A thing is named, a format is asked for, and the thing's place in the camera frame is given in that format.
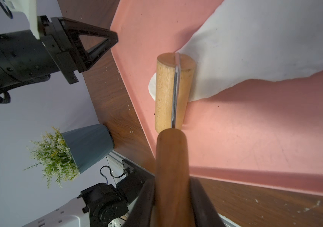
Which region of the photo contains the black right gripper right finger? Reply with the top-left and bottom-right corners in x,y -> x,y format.
190,178 -> 225,227

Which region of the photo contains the small green potted plant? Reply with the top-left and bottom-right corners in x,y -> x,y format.
25,124 -> 115,188

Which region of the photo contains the white dough lump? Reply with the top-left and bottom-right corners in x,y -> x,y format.
148,0 -> 323,103

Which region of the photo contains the wooden rolling pin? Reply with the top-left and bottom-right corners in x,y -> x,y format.
154,53 -> 196,227

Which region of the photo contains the pink silicone mat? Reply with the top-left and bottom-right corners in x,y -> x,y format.
111,1 -> 323,195

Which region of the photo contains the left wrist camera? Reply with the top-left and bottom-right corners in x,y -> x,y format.
0,0 -> 41,40

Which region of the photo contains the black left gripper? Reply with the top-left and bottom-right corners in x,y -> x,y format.
0,16 -> 119,89

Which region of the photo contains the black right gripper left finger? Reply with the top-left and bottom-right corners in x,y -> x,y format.
123,178 -> 155,227

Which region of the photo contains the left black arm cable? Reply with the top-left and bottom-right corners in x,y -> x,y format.
99,165 -> 131,185

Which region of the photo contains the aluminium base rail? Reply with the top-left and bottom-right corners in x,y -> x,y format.
107,151 -> 154,185

